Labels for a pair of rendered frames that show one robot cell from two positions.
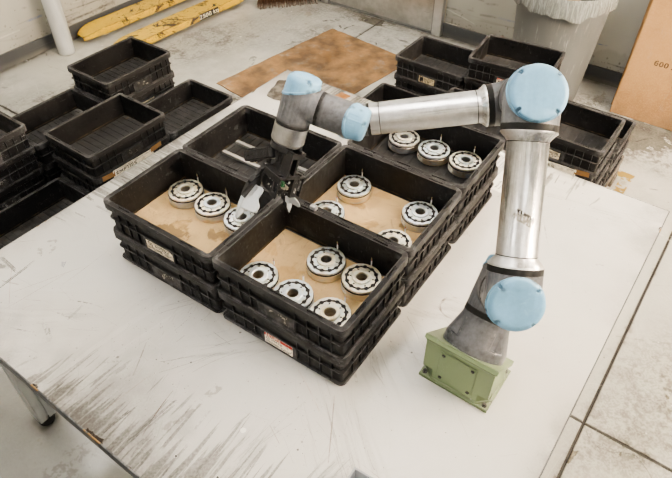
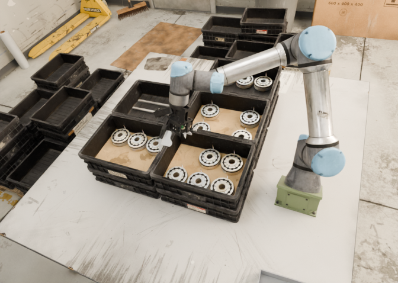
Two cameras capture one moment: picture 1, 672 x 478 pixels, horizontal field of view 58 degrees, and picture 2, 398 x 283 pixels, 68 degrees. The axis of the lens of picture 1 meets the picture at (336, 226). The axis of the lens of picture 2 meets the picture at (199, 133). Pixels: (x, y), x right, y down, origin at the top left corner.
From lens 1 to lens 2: 0.29 m
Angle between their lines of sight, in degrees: 6
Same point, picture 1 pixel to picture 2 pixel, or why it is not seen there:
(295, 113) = (181, 86)
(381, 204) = (227, 116)
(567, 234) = not seen: hidden behind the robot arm
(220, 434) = (181, 267)
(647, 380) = (369, 166)
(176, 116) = (96, 89)
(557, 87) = (329, 37)
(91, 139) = (55, 114)
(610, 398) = not seen: hidden behind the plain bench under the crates
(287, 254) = (186, 158)
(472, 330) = (302, 178)
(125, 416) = (126, 272)
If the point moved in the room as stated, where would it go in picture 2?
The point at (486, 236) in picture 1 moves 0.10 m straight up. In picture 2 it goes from (283, 118) to (284, 106)
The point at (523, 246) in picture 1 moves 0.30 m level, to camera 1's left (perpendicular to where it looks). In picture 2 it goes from (326, 130) to (246, 151)
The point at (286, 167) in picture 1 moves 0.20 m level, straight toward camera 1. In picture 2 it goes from (182, 117) to (199, 156)
